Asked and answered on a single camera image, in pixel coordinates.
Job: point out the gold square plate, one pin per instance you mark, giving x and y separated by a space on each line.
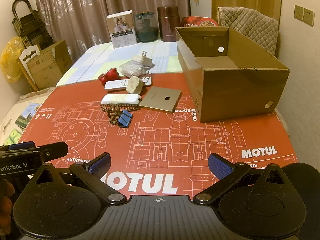
160 98

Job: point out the colourful magazine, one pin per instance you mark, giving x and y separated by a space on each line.
27 115

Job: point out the dark folding step ladder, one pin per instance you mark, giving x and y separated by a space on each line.
27 22

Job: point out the beige wall socket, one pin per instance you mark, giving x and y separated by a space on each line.
298 12
308 17

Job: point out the long white remote control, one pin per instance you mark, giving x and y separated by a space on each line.
115 84

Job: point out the white plug charger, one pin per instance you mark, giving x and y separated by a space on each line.
142 61

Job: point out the clear plastic parts bag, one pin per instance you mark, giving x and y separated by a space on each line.
130 68

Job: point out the brown metal canister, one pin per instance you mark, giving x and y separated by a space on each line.
167 25

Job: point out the green glass jar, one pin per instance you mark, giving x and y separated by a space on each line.
147 27

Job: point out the beige rounded plug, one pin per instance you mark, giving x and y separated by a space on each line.
133 85

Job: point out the red printed mat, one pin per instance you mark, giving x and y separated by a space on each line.
175 142

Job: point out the white product box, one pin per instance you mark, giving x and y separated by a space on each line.
122 30

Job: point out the white rounded remote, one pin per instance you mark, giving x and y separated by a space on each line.
120 98

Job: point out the red toy figure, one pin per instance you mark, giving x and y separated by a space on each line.
108 76

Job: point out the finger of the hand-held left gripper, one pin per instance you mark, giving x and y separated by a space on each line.
22 145
55 148

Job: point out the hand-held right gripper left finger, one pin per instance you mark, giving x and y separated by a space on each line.
101 166

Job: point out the yellow plastic bag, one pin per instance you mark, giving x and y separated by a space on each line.
12 55

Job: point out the brown patterned curtain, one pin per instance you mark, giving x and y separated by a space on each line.
75 10

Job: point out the brown cardboard carton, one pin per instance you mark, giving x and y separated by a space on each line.
50 65

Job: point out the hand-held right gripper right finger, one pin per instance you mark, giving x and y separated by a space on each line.
218 166

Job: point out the green packet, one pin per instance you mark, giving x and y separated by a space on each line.
13 135

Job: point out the beige quilted chair cover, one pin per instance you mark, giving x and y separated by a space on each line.
250 22

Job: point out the red snack tin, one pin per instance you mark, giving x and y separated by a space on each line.
197 21

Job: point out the person's left hand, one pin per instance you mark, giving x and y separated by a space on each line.
6 191

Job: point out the cardboard box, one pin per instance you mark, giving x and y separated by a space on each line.
237 95

